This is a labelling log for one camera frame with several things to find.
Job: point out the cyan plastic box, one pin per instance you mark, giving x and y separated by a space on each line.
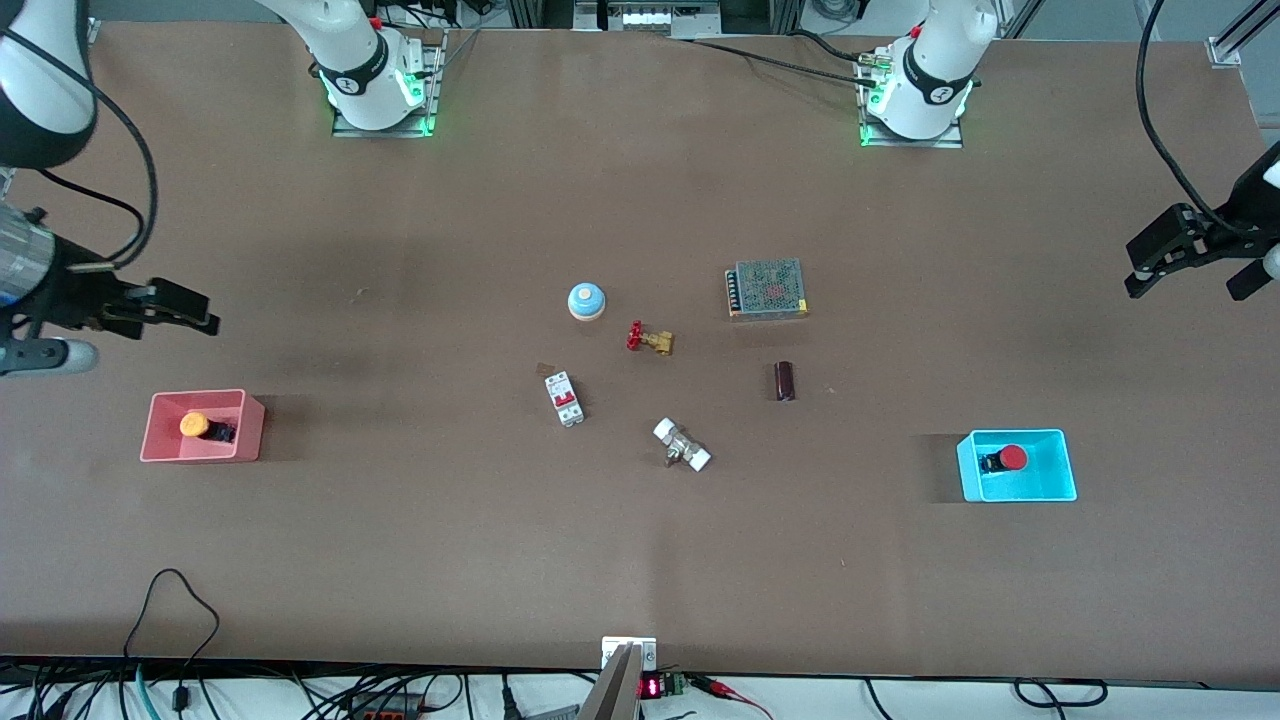
1040 485

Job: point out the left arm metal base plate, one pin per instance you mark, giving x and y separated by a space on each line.
950 140

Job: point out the pink plastic box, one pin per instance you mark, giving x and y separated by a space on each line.
165 450

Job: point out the aluminium frame post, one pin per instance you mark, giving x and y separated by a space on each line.
1240 35

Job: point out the grey metal camera bar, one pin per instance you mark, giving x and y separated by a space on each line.
612 690

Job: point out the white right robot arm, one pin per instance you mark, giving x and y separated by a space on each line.
350 60

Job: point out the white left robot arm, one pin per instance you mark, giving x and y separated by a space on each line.
940 60

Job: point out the metal mesh power supply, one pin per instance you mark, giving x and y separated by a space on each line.
768 288

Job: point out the white circuit breaker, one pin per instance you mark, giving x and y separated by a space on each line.
565 398

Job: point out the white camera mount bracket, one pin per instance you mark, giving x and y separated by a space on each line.
645 650

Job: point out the blue dome push button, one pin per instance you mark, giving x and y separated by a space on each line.
587 300

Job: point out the metal fitting white caps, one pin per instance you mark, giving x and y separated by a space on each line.
682 446

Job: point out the dark brown cylinder capacitor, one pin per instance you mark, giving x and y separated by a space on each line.
785 381

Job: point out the red digit display module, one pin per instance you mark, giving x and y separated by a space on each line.
660 686

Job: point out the yellow mushroom push button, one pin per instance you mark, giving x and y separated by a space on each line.
198 425

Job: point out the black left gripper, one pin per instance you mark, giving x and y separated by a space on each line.
1243 203

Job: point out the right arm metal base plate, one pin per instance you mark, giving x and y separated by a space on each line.
432 80

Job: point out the rack device white lights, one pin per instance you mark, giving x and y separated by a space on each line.
650 15

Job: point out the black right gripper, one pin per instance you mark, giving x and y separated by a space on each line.
70 297

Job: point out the red mushroom push button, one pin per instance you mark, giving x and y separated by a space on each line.
1008 459

